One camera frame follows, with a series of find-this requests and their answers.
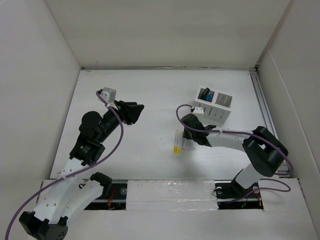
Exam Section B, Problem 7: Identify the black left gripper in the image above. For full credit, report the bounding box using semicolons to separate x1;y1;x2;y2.
97;99;144;143

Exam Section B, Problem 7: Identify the yellow cap white pen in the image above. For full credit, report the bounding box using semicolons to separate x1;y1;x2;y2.
173;130;180;155
175;131;183;155

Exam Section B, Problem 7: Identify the blue cap black highlighter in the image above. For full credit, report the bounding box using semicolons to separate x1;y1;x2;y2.
205;93;214;102

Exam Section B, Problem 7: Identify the yellow cap black highlighter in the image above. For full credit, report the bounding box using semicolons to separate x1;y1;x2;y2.
198;88;210;101

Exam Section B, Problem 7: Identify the pink cap white pen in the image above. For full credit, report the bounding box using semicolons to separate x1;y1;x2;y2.
180;138;186;150

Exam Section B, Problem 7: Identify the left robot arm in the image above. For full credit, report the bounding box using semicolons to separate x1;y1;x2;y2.
19;101;144;240

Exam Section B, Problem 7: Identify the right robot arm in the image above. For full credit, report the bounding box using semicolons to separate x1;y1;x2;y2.
179;113;289;203

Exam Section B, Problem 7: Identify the white pen holder box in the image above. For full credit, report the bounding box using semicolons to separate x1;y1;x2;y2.
194;86;233;125

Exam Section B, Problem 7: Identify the white foam block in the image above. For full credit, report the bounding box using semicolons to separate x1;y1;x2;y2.
126;179;218;212

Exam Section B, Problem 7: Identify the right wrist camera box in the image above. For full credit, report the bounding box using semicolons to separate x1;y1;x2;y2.
192;107;204;116

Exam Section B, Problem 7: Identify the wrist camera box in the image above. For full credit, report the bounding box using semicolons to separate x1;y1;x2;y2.
98;87;117;104
192;107;204;116

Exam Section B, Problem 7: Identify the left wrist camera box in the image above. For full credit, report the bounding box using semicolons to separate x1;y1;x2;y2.
98;87;117;104

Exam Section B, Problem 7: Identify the aluminium rail right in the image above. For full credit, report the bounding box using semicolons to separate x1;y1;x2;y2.
249;67;292;178

